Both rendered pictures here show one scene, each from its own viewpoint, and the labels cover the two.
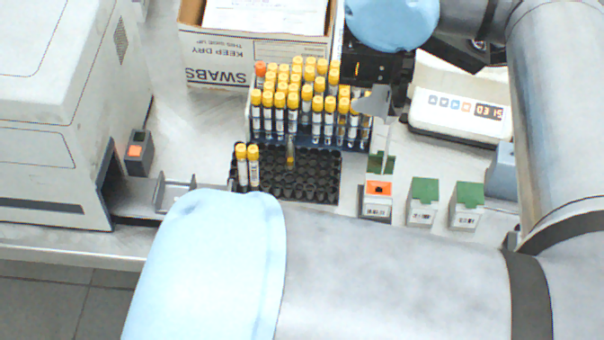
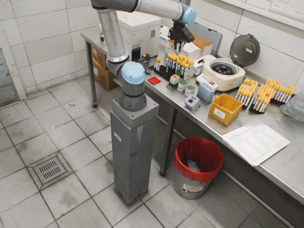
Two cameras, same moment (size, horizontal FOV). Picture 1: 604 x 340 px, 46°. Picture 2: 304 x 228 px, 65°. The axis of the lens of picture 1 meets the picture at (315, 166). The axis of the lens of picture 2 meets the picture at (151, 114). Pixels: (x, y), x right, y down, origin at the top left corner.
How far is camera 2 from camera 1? 1.06 m
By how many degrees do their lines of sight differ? 31
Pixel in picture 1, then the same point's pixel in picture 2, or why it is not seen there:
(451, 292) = not seen: outside the picture
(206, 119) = (162, 61)
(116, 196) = (135, 59)
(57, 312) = not seen: hidden behind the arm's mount
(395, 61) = (176, 34)
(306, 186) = (166, 75)
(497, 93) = (214, 79)
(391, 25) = not seen: hidden behind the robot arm
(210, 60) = (169, 51)
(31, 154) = (126, 38)
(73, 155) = (130, 40)
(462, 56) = (185, 36)
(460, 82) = (209, 73)
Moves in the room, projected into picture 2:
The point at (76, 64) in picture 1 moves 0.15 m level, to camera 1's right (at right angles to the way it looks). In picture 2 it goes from (138, 24) to (154, 32)
